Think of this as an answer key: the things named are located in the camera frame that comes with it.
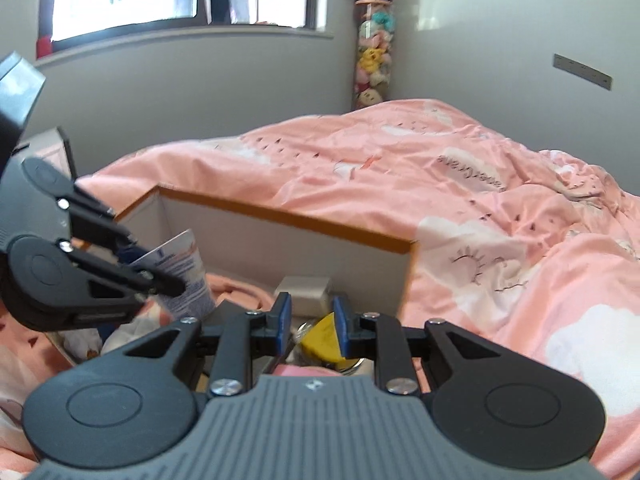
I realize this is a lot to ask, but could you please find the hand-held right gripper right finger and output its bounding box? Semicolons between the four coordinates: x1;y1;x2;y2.
332;294;502;397

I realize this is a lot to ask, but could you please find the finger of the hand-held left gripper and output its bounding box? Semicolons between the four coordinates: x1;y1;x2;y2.
61;241;187;307
54;184;139;262

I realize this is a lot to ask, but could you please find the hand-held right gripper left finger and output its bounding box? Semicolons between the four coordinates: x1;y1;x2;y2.
122;291;293;399

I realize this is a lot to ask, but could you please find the yellow triangular object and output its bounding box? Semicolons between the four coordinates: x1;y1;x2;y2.
298;312;346;361

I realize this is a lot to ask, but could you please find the white printed tube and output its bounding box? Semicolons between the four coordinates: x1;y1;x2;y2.
132;229;217;321

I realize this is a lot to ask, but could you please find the small gold box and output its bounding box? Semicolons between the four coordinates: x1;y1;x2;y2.
272;275;333;317

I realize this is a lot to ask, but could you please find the orange cardboard box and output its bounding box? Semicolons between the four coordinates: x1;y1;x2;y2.
47;184;423;368

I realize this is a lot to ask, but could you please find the shiny metal object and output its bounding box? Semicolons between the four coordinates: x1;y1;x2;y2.
330;355;368;376

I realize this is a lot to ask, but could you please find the white and blue plush toy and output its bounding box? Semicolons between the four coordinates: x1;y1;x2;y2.
62;327;106;361

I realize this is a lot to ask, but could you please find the white nightstand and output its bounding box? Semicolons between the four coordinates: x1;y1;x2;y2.
10;127;78;181

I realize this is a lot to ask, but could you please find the pink printed blanket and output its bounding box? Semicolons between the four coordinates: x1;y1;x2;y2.
0;99;640;480

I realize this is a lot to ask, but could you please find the clear tube of plush toys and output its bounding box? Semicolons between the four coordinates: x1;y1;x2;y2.
351;0;396;111

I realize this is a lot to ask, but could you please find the grey wall plate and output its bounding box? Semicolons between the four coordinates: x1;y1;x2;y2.
552;53;613;92

